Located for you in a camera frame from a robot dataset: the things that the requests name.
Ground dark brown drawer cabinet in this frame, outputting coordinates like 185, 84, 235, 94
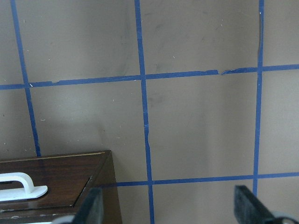
0, 151, 122, 224

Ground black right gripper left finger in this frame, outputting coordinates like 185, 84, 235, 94
53, 188, 104, 224

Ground wooden drawer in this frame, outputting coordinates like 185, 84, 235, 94
0, 153, 105, 212

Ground white drawer handle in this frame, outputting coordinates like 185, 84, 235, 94
0, 172, 49, 203

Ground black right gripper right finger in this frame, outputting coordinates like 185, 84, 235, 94
234, 185, 299, 224

